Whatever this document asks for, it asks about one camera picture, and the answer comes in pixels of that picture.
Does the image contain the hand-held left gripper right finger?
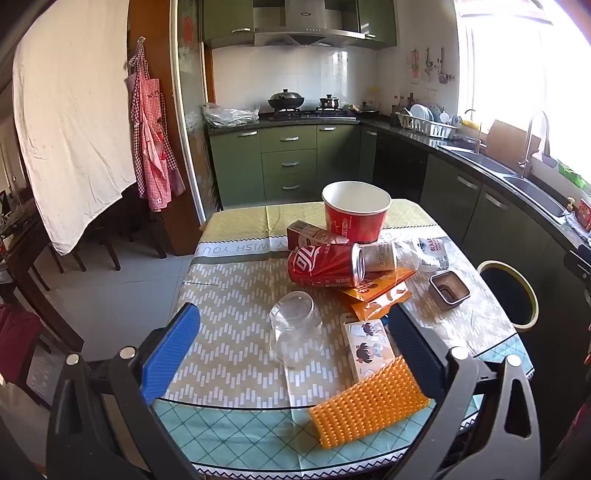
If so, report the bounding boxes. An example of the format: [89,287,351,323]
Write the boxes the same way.
[388,302,541,480]

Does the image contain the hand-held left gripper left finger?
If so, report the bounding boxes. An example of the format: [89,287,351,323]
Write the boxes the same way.
[46,302,201,480]

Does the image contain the yellow rimmed dark trash bin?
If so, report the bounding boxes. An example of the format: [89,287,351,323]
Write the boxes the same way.
[477,260,540,330]

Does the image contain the orange snack packet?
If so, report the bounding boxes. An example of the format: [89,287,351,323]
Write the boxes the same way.
[351,288,411,321]
[339,268,416,302]

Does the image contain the white printed plastic wrapper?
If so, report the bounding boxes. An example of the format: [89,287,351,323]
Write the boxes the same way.
[406,237,450,271]

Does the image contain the red soda can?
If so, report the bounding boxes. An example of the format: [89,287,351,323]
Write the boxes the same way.
[287,243,366,288]

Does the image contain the red paper bucket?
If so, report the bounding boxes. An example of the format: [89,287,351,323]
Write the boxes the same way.
[322,181,392,244]

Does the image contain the red and white drink carton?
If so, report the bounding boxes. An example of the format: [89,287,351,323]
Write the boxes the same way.
[286,220,350,252]

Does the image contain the small brown tray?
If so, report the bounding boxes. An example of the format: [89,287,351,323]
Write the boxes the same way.
[429,271,471,311]

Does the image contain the zigzag patterned tablecloth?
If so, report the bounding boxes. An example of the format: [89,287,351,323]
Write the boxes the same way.
[152,198,534,480]

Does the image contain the steel double sink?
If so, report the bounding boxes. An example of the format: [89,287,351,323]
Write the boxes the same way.
[443,148,567,219]

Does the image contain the clear glass jar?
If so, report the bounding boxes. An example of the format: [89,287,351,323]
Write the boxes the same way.
[269,291,324,367]

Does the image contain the tall steel faucet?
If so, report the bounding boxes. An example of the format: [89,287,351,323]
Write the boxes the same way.
[517,110,551,169]

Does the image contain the dark wooden dining chairs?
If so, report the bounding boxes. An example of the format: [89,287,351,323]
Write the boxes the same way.
[46,185,168,274]

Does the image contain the brown cardboard sheet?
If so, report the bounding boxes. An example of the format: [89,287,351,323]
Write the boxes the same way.
[485,119,541,160]

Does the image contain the red cloth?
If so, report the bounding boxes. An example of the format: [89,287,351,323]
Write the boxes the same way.
[0,304,44,385]

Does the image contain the small steel faucet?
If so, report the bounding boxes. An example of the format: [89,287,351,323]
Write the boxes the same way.
[464,109,484,154]

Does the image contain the white dish rack with dishes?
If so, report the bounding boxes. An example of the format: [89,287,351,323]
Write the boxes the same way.
[396,104,459,138]

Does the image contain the red checked apron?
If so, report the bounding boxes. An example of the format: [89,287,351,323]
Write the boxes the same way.
[126,37,186,212]

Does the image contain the green lower kitchen cabinets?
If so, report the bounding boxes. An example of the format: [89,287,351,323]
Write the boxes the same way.
[208,121,591,352]

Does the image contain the clear plastic bag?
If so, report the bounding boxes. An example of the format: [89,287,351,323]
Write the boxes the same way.
[202,103,260,128]

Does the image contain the hanging kitchen utensils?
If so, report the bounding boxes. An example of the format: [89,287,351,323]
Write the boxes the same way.
[409,46,458,86]

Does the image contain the gas stove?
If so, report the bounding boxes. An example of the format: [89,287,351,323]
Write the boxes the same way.
[267,108,358,121]

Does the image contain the white hanging sheet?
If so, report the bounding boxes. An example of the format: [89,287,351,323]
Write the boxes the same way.
[11,0,139,256]

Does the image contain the black lidded wok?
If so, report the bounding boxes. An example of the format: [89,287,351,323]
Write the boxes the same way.
[268,89,305,112]

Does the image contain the green upper cabinet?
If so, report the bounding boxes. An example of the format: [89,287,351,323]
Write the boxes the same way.
[203,0,254,48]
[358,0,398,49]

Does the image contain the steel range hood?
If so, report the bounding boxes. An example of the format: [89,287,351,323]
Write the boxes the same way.
[253,0,365,47]

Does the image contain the sliding door frame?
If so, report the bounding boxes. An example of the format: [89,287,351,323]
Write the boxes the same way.
[168,0,219,223]

